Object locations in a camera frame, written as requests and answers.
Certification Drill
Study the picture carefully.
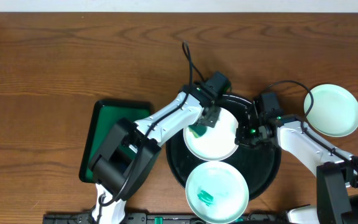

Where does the white plate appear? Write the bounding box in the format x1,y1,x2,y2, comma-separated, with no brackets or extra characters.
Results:
183,108,239,161

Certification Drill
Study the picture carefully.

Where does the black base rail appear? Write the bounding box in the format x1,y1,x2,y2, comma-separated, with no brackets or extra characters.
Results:
42,213,288,224

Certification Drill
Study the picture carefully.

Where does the green yellow sponge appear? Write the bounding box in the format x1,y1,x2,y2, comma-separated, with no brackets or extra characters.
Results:
188,124,207,138

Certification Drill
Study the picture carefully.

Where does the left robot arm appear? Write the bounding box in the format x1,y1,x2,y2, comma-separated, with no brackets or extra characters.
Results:
88,84,226,223

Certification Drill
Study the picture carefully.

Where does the black round tray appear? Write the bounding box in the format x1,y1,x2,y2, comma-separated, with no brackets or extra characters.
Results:
166,94,282,200

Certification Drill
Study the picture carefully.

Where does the green rectangular tray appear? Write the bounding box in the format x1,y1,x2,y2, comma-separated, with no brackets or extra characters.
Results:
79,98,153,184

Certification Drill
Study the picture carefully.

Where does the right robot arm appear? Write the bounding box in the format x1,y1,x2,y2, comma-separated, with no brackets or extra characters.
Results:
235,110,358,224

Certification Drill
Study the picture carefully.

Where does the mint green plate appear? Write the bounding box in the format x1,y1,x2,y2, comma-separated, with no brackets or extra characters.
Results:
303,84,358,138
185,161,249,223

